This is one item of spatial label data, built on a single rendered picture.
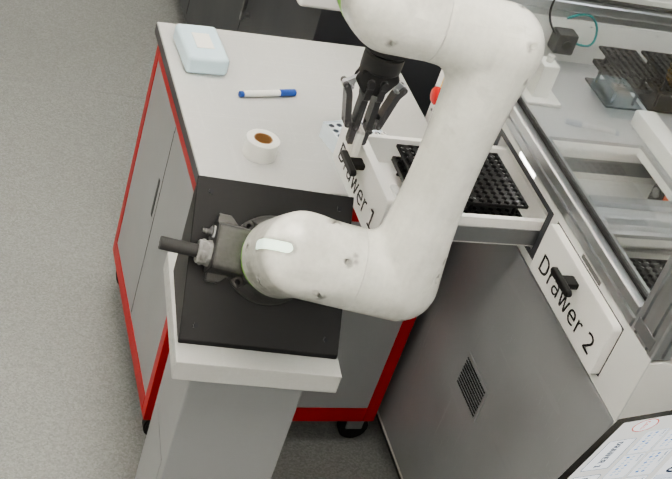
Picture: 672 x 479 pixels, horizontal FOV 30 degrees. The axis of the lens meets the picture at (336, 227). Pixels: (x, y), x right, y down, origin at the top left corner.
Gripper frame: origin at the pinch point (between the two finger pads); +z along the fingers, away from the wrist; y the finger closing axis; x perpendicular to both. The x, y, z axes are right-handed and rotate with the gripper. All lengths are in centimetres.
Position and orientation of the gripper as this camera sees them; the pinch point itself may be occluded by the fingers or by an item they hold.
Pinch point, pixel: (354, 142)
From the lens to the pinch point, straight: 235.5
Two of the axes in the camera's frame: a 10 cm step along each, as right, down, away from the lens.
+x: 2.5, 6.2, -7.4
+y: -9.3, -0.6, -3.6
